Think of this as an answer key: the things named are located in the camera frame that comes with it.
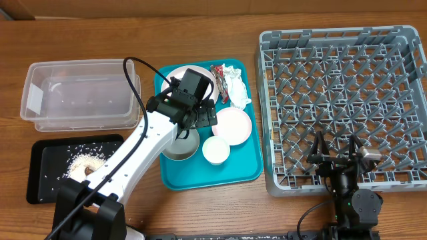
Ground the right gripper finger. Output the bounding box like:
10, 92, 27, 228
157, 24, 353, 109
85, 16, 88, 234
308, 131, 330, 163
348, 135, 363, 160

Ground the large pink plate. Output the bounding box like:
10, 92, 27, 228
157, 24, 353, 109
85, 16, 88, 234
160, 65, 220, 105

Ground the gold foil wrapper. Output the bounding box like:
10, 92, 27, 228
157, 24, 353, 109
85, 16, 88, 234
85, 167, 94, 175

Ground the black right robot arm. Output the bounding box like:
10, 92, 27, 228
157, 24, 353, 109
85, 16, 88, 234
307, 131, 382, 230

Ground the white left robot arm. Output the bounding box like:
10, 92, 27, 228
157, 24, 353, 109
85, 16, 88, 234
47, 69, 217, 239

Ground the red foil wrapper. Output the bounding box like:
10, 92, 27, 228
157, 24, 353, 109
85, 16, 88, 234
209, 65, 230, 104

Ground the crumpled white napkin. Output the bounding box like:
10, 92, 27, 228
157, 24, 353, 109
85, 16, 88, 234
222, 64, 252, 110

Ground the pink bowl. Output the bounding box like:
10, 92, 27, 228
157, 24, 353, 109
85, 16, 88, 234
211, 107, 252, 146

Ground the grey bowl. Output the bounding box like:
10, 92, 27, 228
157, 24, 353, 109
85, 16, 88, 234
162, 129, 200, 161

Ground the pale green cup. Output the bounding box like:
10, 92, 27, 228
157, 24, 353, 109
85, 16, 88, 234
202, 136, 230, 165

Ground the grey dish rack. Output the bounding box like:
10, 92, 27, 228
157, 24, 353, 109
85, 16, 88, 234
256, 25, 426, 197

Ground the teal plastic tray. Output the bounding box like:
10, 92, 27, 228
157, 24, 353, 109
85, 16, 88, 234
159, 59, 264, 191

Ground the clear plastic bin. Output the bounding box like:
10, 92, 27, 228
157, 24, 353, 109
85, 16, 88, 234
20, 59, 141, 132

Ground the white rice pile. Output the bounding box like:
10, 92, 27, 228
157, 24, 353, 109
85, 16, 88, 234
45, 143, 116, 201

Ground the black tray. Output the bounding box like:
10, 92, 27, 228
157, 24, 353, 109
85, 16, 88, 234
26, 134, 123, 204

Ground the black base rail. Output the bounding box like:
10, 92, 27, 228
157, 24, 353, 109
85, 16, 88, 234
145, 231, 381, 240

